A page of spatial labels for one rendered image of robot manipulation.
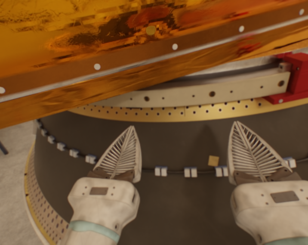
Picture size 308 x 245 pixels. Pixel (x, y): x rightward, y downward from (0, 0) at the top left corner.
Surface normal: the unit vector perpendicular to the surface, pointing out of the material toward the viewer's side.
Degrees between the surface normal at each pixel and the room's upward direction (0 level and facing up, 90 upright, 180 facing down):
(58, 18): 101
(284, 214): 9
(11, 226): 0
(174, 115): 62
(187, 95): 90
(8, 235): 0
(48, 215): 43
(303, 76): 90
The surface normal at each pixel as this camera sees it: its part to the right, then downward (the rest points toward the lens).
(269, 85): 0.07, 0.53
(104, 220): 0.46, -0.55
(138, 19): 0.49, 0.87
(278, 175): -0.16, -0.72
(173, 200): -0.24, 0.10
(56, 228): -0.52, -0.26
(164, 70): 0.34, 0.46
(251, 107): -0.03, 0.07
